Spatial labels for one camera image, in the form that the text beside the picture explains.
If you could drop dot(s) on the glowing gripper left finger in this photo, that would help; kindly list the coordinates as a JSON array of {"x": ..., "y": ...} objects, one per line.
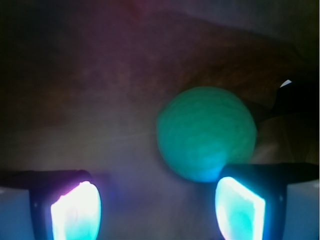
[{"x": 49, "y": 205}]

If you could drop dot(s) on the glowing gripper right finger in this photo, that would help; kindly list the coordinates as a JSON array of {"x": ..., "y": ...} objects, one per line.
[{"x": 268, "y": 201}]

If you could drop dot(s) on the green dimpled ball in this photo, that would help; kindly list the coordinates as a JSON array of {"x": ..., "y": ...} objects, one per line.
[{"x": 203, "y": 129}]

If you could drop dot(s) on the brown paper bag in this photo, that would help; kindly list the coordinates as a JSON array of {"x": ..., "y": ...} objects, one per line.
[{"x": 82, "y": 81}]

